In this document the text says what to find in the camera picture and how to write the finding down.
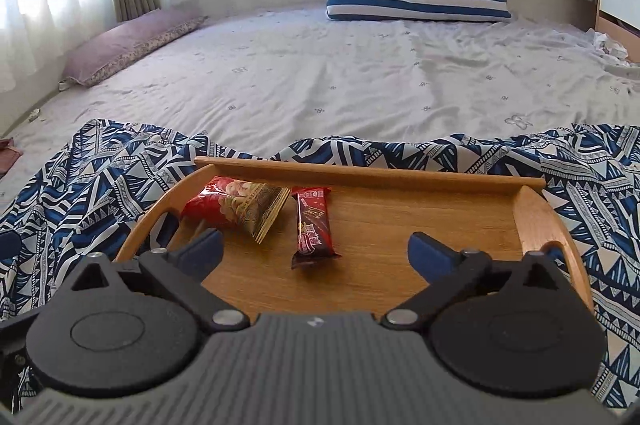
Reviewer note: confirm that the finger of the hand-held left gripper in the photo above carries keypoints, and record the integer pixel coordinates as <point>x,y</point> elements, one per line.
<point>15,335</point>
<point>7,246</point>

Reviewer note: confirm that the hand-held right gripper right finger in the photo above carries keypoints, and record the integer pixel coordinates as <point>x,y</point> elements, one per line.
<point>430,255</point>

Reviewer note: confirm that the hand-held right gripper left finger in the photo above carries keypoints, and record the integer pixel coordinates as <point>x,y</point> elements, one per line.
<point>202,252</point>

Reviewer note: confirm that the red puffy snack bag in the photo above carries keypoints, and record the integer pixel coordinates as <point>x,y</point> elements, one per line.
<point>225,205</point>

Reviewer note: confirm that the dark red chocolate bar packet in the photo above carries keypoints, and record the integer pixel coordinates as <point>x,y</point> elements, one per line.
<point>310,225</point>

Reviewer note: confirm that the brown cloth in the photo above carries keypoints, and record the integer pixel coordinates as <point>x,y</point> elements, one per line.
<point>7,157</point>

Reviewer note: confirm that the blue white patterned blanket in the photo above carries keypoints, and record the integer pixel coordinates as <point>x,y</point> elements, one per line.
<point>100,185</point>

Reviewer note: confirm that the grey bed sheet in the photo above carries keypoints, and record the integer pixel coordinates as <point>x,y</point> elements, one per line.
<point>350,70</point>

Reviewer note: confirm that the purple floral pillow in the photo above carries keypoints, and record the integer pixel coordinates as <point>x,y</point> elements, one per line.
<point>130,40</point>

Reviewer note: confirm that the blue white striped pillow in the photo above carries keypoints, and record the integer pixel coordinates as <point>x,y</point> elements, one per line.
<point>415,2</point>

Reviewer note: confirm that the white crumpled cloth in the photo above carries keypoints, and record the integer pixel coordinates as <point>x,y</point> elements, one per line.
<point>607,45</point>

